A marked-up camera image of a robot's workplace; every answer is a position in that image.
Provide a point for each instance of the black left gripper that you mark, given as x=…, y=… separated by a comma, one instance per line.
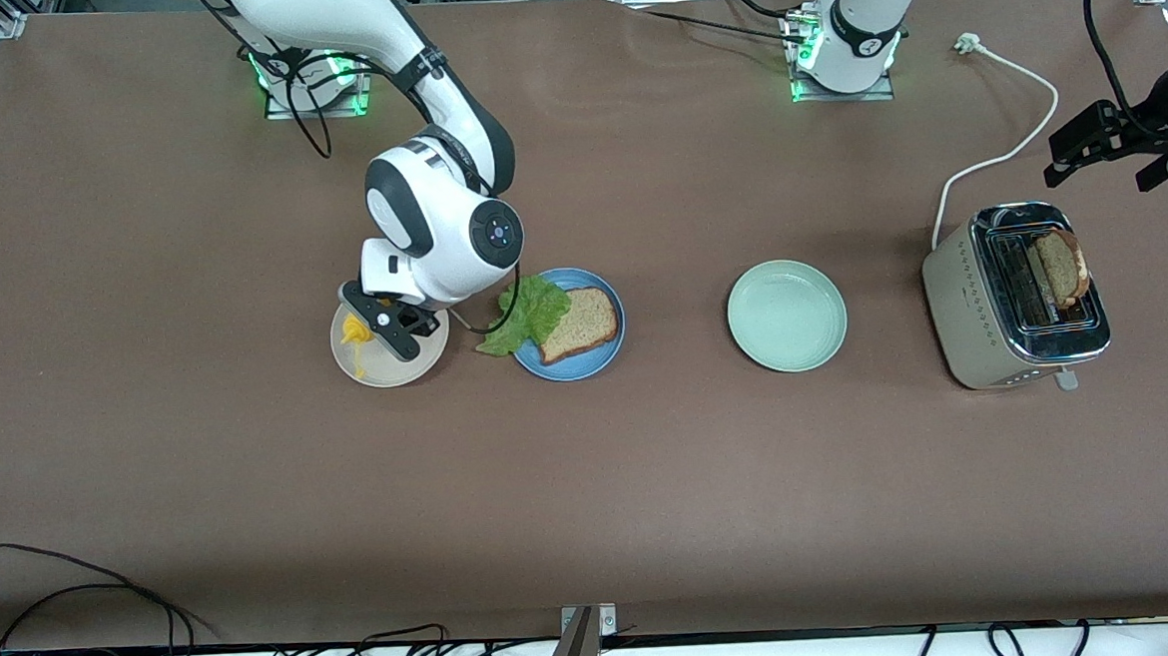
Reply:
x=1129, y=129

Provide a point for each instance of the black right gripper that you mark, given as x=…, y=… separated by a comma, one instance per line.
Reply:
x=423, y=329

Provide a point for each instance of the yellow mustard squeeze bottle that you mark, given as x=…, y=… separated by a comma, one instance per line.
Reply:
x=354, y=330

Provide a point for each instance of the green lettuce leaf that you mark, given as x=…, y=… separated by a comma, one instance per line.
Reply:
x=528, y=311

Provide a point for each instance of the brown bread slice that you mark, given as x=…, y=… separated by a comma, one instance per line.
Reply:
x=589, y=323
x=1061, y=268

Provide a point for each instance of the blue round plate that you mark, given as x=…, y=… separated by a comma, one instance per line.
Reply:
x=586, y=368

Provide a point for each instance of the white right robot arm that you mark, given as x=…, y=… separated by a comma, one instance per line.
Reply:
x=440, y=246

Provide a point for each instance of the beige round plate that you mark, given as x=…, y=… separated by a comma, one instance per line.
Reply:
x=416, y=369

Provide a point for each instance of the pale green round plate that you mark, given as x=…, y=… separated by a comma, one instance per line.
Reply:
x=786, y=315

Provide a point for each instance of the beige chrome two-slot toaster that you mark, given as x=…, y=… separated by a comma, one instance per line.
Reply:
x=963, y=318

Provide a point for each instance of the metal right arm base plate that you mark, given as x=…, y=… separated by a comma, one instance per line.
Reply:
x=368, y=99

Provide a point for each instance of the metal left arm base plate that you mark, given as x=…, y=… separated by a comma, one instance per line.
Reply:
x=882, y=94

